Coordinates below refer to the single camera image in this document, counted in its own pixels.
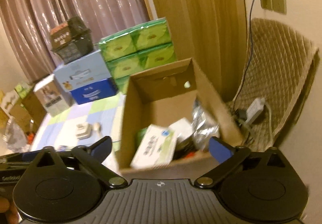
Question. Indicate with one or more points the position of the white medicine box green stripe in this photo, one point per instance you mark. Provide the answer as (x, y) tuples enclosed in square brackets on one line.
[(156, 148)]

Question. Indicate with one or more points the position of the white beige product box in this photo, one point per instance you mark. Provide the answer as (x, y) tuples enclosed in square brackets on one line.
[(51, 95)]

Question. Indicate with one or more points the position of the light blue milk carton box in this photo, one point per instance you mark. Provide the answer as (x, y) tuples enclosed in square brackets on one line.
[(88, 69)]

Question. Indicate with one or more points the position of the quilted brown chair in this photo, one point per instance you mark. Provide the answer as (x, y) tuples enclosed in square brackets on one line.
[(280, 71)]

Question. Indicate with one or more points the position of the white charger on chair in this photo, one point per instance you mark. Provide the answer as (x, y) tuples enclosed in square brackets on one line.
[(254, 110)]

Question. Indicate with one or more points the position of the dark blue milk carton box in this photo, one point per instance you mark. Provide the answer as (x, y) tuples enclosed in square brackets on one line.
[(95, 91)]

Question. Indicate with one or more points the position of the green tissue pack bundle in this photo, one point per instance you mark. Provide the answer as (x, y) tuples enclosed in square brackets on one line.
[(139, 48)]

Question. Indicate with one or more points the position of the silver foil pouch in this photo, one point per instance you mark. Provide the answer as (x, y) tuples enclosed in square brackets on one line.
[(204, 127)]

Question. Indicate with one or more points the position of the wooden door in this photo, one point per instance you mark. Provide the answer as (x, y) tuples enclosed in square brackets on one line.
[(214, 33)]

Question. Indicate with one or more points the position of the silver plastic bag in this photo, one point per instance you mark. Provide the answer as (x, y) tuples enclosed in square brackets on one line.
[(14, 137)]

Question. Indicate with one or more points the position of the pink curtain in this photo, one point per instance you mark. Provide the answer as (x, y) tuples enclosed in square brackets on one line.
[(28, 23)]

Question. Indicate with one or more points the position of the black instant noodle bowl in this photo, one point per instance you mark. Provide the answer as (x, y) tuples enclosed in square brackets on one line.
[(71, 40)]

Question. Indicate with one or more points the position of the checkered tablecloth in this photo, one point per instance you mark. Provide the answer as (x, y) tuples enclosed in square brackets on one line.
[(60, 130)]

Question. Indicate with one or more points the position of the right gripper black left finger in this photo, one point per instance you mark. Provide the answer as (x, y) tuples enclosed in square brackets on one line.
[(91, 159)]

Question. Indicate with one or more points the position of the wall power outlet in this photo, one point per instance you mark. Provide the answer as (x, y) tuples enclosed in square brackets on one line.
[(278, 6)]

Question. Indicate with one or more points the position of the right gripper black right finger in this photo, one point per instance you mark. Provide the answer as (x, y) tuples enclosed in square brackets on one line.
[(229, 158)]

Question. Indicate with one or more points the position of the brown cardboard box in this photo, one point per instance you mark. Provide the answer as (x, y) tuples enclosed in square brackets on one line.
[(162, 96)]

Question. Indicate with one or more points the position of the white power adapter plug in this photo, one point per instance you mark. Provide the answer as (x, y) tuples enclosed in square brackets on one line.
[(83, 130)]

